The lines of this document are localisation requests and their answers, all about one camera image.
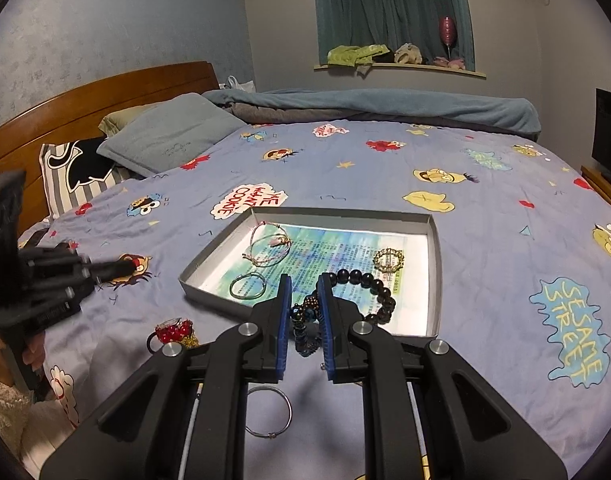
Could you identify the grey bangle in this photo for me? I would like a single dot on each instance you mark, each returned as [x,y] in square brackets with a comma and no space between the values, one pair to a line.
[231,287]

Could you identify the person's left hand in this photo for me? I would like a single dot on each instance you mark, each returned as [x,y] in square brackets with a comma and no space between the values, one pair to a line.
[36,355]

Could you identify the wooden cabinet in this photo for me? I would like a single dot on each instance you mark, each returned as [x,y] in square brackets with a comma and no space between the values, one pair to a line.
[603,187]

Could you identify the person's left forearm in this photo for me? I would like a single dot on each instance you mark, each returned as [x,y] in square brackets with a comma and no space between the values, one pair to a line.
[5,415]

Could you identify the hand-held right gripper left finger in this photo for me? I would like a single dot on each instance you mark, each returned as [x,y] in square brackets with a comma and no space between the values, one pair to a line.
[284,325]

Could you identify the pink soft item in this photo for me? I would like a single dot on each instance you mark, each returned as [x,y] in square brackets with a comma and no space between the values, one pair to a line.
[450,63]

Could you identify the printed paper sheet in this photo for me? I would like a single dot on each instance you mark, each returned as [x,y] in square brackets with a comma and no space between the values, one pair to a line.
[335,250]

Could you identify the white plastic bag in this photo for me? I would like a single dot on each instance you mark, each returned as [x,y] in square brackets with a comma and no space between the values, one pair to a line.
[240,85]

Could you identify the grey-blue pillow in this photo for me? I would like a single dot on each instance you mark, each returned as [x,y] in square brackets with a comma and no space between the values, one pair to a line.
[170,140]

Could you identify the blue blanket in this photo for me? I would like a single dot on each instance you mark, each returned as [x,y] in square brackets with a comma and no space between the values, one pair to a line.
[385,105]

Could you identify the teal curtain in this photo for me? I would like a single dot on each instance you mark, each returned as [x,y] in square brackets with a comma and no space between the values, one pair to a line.
[385,5]

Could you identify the cartoon printed bedsheet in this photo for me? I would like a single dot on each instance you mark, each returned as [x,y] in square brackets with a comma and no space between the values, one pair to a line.
[485,285]

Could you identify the black television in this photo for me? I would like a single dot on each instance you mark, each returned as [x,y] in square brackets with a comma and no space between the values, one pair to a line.
[610,135]

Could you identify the thin silver bangle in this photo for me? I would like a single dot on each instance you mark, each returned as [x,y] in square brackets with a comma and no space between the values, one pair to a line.
[270,435]

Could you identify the grey-brown blanket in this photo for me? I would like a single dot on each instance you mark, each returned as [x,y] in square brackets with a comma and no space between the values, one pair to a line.
[265,112]

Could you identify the beige plush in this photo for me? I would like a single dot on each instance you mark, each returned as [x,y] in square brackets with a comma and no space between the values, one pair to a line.
[408,54]

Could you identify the grey shallow cardboard box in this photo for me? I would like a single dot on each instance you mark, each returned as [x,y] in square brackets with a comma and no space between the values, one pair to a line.
[210,300]

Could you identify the wooden headboard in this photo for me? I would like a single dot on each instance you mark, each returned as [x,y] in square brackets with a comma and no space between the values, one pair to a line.
[85,105]

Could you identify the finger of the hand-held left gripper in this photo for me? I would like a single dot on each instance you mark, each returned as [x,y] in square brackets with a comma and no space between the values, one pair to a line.
[60,290]
[105,266]

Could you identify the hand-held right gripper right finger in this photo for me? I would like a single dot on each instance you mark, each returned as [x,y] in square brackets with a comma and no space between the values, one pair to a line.
[327,325]

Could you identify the olive pillow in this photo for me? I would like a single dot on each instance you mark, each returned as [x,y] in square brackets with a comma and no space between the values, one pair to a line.
[117,120]

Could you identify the window shelf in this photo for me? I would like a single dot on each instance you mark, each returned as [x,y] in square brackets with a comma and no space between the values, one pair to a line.
[435,71]

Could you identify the striped black and white pillow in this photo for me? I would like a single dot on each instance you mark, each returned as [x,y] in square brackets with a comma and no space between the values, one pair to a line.
[60,185]

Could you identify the green cloth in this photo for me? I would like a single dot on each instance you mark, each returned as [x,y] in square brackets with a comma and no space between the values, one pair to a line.
[350,55]

